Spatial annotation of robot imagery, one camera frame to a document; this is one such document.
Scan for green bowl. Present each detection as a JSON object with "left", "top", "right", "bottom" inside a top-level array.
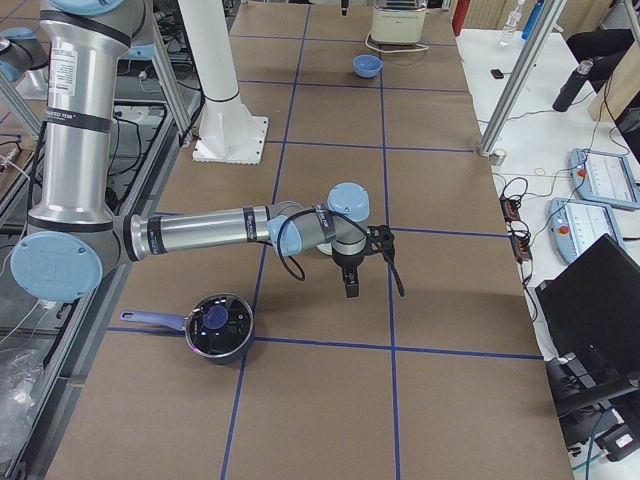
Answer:
[{"left": 317, "top": 244, "right": 332, "bottom": 255}]

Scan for blue bowl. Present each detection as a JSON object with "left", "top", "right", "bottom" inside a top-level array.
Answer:
[{"left": 352, "top": 54, "right": 383, "bottom": 79}]

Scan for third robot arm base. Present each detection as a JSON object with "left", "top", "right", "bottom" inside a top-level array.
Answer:
[{"left": 1, "top": 27, "right": 49, "bottom": 83}]

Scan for cream toaster appliance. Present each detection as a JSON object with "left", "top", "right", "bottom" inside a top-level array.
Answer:
[{"left": 370, "top": 0, "right": 427, "bottom": 45}]

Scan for purple saucepan with glass lid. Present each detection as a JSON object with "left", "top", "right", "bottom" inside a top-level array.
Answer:
[{"left": 119, "top": 293, "right": 255, "bottom": 365}]

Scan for clear plastic water bottle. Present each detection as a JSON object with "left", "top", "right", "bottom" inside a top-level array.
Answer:
[{"left": 499, "top": 0, "right": 525, "bottom": 46}]

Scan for orange black power adapter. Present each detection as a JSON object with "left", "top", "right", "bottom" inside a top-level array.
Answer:
[{"left": 499, "top": 195, "right": 533, "bottom": 264}]

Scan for lower teach pendant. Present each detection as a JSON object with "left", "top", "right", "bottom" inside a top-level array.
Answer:
[{"left": 549, "top": 198, "right": 625, "bottom": 264}]

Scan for teach pendant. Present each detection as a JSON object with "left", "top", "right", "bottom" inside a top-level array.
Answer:
[
  {"left": 568, "top": 149, "right": 639, "bottom": 210},
  {"left": 549, "top": 198, "right": 625, "bottom": 264}
]

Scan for black laptop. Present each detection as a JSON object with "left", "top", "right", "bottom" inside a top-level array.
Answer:
[{"left": 536, "top": 234, "right": 639, "bottom": 374}]

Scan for black water bottle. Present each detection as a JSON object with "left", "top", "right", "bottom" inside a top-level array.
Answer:
[{"left": 552, "top": 58, "right": 594, "bottom": 112}]

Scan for black monitor stand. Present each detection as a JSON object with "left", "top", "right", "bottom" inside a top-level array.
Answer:
[{"left": 545, "top": 353, "right": 639, "bottom": 447}]

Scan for upper teach pendant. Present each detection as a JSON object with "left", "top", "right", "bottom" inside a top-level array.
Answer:
[{"left": 568, "top": 149, "right": 639, "bottom": 210}]

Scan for white pedestal column base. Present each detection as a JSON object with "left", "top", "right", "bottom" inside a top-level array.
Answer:
[{"left": 179, "top": 0, "right": 268, "bottom": 165}]

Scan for aluminium frame post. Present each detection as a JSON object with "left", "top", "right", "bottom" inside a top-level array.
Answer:
[{"left": 477, "top": 0, "right": 567, "bottom": 166}]

